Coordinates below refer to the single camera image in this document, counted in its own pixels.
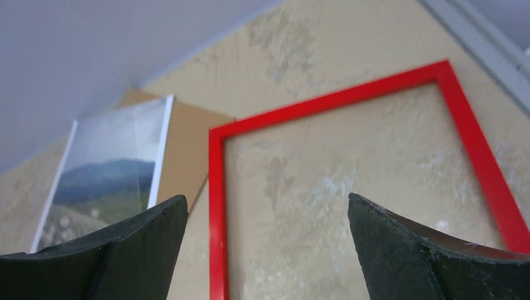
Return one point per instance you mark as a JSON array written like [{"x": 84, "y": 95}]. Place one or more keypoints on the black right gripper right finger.
[{"x": 403, "y": 259}]

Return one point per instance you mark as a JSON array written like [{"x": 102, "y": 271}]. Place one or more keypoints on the brown cardboard backing board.
[{"x": 185, "y": 164}]

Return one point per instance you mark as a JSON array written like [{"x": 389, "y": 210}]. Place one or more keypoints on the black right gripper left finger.
[{"x": 132, "y": 259}]

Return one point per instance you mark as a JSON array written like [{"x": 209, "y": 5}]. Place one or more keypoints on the landscape photo print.
[{"x": 103, "y": 182}]

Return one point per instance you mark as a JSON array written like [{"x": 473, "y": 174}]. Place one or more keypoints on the aluminium rail right side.
[{"x": 500, "y": 57}]

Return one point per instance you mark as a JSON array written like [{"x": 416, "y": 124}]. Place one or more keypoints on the red wooden picture frame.
[{"x": 500, "y": 200}]

